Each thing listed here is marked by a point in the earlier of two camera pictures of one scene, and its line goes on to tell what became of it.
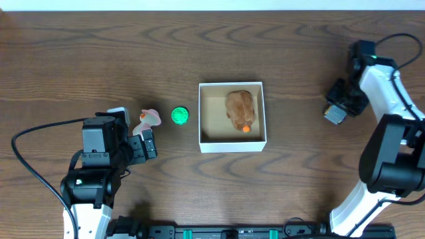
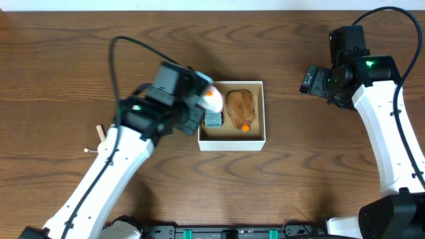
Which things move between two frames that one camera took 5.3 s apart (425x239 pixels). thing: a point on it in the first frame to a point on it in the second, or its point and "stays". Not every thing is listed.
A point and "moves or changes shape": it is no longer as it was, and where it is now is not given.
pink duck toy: [149, 118] moves or changes shape
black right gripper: [355, 109] to [323, 74]
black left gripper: [138, 149] to [191, 111]
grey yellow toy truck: [335, 114] to [213, 119]
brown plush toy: [240, 107] stays
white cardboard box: [216, 132] stays
